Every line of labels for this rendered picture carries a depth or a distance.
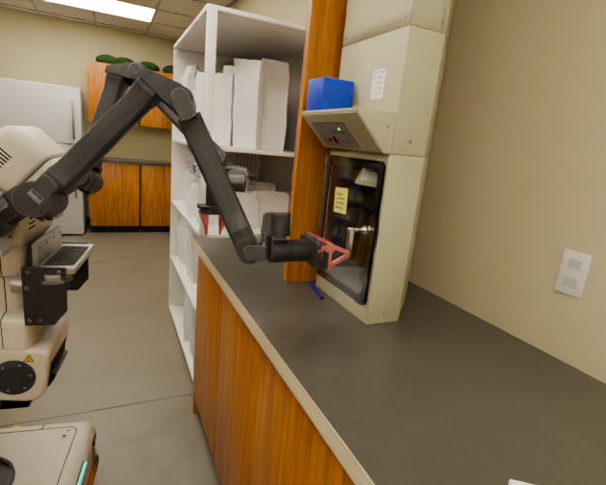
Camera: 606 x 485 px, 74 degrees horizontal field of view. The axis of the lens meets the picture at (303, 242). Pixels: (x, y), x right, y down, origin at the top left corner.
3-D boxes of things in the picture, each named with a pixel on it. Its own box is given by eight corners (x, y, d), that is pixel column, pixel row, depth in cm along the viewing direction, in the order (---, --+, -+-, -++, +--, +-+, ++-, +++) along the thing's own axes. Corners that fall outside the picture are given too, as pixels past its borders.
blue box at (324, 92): (334, 114, 126) (338, 85, 124) (350, 114, 117) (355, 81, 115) (305, 111, 122) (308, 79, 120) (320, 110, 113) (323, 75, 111)
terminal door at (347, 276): (316, 272, 139) (330, 154, 130) (366, 307, 112) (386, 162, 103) (315, 272, 139) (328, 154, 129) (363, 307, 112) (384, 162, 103)
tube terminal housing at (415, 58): (374, 281, 152) (406, 62, 134) (434, 317, 124) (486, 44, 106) (315, 285, 141) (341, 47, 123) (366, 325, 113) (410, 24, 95)
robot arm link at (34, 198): (159, 64, 97) (151, 50, 87) (201, 107, 100) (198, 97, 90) (24, 199, 95) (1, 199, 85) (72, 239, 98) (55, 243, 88)
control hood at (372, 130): (330, 147, 130) (334, 115, 128) (391, 154, 102) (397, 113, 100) (297, 144, 125) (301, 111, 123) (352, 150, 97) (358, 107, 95)
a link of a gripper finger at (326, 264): (341, 237, 109) (310, 237, 105) (355, 243, 103) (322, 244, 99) (339, 261, 110) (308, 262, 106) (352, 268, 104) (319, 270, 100)
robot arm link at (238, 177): (215, 158, 137) (211, 149, 128) (249, 161, 137) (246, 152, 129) (212, 191, 136) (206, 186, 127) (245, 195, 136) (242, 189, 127)
